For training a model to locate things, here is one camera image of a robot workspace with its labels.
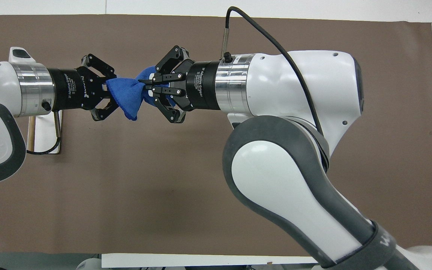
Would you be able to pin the wooden rod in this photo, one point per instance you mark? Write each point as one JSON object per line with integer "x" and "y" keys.
{"x": 31, "y": 133}

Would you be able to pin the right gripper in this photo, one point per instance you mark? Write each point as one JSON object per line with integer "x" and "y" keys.
{"x": 205, "y": 86}

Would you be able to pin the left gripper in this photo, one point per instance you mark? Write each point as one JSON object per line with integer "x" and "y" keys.
{"x": 66, "y": 90}

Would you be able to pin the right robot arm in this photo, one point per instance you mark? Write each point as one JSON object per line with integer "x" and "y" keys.
{"x": 283, "y": 180}

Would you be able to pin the blue towel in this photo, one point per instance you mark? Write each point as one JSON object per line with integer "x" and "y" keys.
{"x": 128, "y": 95}

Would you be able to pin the white rack base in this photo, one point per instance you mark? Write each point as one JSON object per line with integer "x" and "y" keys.
{"x": 45, "y": 131}

